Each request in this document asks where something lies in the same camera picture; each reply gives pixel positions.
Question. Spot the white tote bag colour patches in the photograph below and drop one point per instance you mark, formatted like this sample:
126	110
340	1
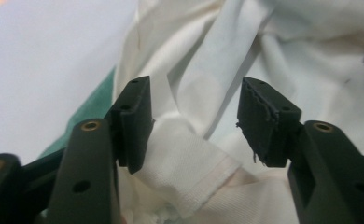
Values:
202	77

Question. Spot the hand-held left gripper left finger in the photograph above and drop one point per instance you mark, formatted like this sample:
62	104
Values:
133	130

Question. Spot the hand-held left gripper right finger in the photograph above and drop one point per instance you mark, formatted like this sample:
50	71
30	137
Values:
264	127

